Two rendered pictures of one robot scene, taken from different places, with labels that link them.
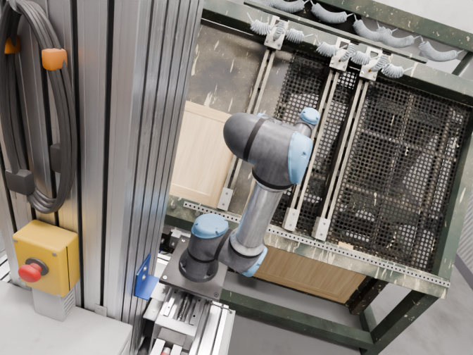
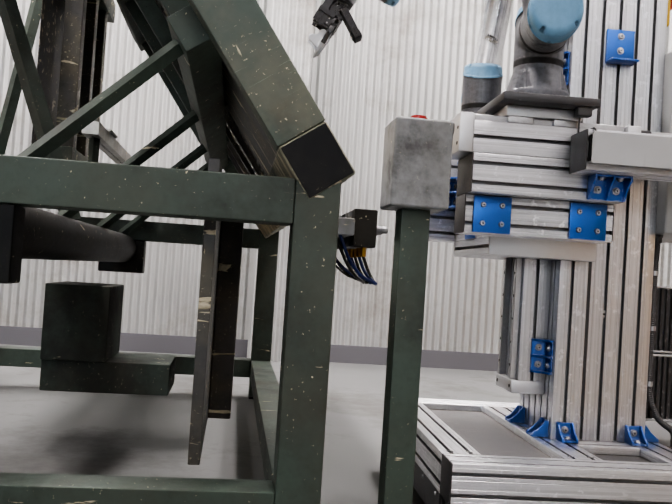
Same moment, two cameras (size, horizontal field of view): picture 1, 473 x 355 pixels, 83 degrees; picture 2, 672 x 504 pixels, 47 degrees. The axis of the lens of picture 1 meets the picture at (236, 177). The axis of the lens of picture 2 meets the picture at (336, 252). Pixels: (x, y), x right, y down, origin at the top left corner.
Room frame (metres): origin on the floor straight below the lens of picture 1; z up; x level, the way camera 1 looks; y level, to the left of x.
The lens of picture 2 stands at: (1.34, 2.29, 0.61)
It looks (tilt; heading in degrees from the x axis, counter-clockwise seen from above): 2 degrees up; 264
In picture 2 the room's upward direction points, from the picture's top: 4 degrees clockwise
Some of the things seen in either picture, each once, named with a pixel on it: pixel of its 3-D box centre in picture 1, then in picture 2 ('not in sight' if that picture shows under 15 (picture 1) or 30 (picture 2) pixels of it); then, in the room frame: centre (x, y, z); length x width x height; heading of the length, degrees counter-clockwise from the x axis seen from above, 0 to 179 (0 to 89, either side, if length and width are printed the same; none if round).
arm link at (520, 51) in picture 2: not in sight; (540, 34); (0.71, 0.54, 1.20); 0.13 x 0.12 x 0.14; 80
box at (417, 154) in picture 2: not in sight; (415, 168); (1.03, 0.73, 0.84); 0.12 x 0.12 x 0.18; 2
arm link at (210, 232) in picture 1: (209, 235); (482, 85); (0.71, 0.03, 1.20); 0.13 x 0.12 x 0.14; 76
